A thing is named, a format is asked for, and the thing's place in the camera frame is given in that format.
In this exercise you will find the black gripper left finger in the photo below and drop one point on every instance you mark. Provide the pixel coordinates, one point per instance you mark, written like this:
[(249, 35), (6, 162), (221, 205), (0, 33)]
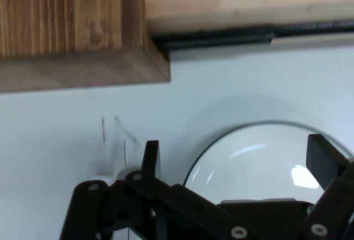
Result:
[(150, 157)]

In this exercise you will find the silver table knife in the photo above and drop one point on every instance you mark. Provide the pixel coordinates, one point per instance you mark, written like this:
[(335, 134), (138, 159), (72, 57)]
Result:
[(118, 157)]

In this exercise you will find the dark wooden drawer cabinet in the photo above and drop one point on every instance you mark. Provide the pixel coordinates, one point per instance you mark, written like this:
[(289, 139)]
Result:
[(69, 16)]

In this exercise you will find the white bowl with black rim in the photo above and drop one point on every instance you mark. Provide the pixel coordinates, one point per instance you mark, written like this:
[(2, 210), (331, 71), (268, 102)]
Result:
[(249, 168)]

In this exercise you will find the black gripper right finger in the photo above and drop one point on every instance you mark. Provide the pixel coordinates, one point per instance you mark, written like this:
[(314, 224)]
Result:
[(323, 159)]

